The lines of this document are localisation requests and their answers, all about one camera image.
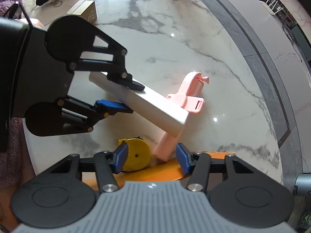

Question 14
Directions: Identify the grey trash bin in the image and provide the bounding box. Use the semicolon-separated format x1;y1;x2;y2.
293;173;311;197

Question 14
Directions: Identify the brown cardboard cube box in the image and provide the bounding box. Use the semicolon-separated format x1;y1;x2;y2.
66;0;97;24

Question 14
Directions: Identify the yellow tape measure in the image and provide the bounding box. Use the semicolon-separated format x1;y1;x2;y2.
118;137;152;172

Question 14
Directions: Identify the orange cardboard box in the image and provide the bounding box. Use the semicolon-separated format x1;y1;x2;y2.
82;151;236;190

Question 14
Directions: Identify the purple fuzzy sleeve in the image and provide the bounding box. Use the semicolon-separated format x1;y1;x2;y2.
1;0;35;190

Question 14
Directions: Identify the white long box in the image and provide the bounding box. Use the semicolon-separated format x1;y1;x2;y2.
89;72;179;131

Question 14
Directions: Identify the white router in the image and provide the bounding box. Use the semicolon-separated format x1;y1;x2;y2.
261;0;285;16

